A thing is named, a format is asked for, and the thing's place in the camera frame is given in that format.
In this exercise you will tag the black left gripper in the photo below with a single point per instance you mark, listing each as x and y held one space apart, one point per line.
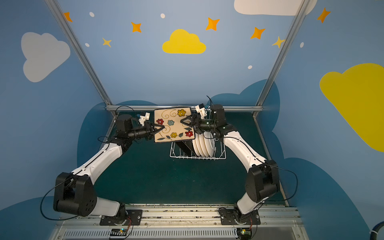
151 130

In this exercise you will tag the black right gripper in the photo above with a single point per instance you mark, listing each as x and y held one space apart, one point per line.
194 122

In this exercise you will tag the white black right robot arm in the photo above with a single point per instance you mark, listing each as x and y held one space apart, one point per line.
263 176

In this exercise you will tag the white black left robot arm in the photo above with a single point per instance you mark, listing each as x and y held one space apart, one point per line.
74 191

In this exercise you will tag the white round plate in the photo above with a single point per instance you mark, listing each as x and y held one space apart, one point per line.
203 146
199 146
196 151
210 143

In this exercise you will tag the left small circuit board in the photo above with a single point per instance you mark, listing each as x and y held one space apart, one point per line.
118 234

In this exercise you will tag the small circuit board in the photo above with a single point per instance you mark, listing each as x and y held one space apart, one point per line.
244 234
118 234

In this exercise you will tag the right small circuit board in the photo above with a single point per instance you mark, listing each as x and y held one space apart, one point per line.
244 234

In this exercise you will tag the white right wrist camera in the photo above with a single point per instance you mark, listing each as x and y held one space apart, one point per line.
201 110

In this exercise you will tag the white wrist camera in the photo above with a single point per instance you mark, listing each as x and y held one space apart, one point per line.
201 110
144 116

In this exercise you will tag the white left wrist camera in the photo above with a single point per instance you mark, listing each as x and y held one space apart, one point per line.
144 116

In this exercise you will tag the white wire dish rack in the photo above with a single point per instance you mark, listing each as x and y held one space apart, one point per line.
220 152

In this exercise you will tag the aluminium back frame rail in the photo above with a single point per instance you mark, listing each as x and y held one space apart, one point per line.
148 108

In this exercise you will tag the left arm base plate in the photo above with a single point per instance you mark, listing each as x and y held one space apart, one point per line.
135 216

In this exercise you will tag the aluminium right corner post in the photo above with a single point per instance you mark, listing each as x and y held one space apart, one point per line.
290 37

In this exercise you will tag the aluminium corner post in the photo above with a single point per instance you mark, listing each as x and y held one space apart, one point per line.
64 24
290 37

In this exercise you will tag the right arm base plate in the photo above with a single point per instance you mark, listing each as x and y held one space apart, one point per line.
235 217

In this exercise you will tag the aluminium left corner post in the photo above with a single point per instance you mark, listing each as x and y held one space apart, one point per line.
64 24

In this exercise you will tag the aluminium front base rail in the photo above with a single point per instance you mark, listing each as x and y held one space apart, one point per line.
187 222

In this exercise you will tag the black hose corner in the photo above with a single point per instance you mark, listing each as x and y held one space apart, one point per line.
375 230

